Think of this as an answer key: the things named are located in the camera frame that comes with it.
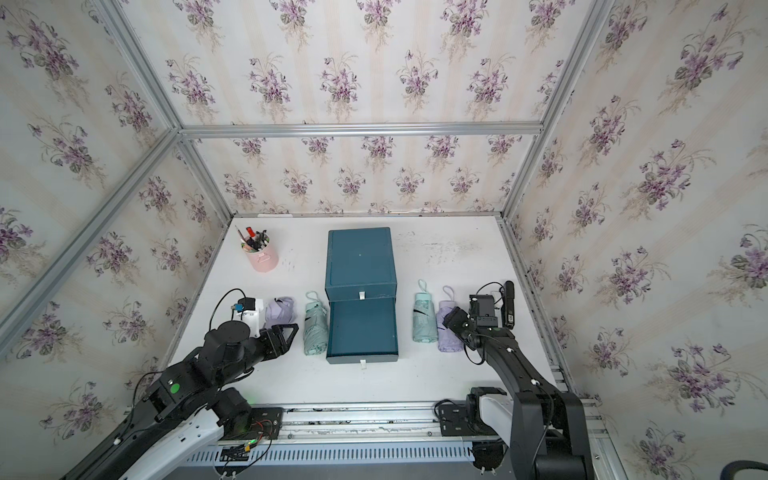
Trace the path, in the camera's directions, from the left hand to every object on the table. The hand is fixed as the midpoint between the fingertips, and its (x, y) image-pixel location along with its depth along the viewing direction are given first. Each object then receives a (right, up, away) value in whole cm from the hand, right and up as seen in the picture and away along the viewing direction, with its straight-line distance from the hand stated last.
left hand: (296, 333), depth 72 cm
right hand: (+43, -3, +18) cm, 47 cm away
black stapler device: (+60, +2, +21) cm, 64 cm away
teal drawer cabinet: (+15, +10, +6) cm, 19 cm away
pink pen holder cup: (-19, +20, +24) cm, 36 cm away
